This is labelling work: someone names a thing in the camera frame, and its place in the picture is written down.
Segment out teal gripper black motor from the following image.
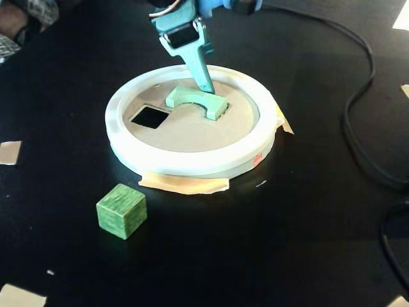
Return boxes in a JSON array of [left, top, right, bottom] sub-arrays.
[[148, 0, 215, 96]]

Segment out mint U shape block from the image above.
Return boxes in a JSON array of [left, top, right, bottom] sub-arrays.
[[164, 84, 229, 122]]

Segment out cardboard lid with cutouts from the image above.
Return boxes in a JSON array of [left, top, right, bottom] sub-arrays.
[[123, 77, 259, 154]]

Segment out small masking tape strip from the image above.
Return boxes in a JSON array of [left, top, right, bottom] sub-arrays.
[[274, 104, 295, 136]]

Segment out white round sorter container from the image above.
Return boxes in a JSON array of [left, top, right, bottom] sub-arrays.
[[104, 63, 278, 180]]

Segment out wide masking tape strip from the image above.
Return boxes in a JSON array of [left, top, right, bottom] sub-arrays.
[[138, 171, 231, 196]]

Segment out green wooden cube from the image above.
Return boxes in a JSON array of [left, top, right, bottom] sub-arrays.
[[95, 183, 148, 240]]

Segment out grey woven mesh object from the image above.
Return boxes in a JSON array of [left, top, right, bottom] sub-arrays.
[[0, 35, 22, 64]]

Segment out white paper sheet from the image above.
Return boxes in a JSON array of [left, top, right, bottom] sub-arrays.
[[392, 0, 409, 31]]

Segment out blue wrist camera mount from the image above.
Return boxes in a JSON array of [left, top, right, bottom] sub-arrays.
[[194, 0, 266, 17]]

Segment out pink white robot wires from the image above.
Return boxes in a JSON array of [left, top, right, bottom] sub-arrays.
[[148, 0, 181, 19]]

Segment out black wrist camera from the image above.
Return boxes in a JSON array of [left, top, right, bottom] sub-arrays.
[[235, 0, 265, 15]]

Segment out long black cable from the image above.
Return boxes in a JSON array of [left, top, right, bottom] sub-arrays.
[[261, 0, 409, 193]]

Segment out looped black cable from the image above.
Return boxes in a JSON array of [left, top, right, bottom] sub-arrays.
[[378, 198, 409, 300]]

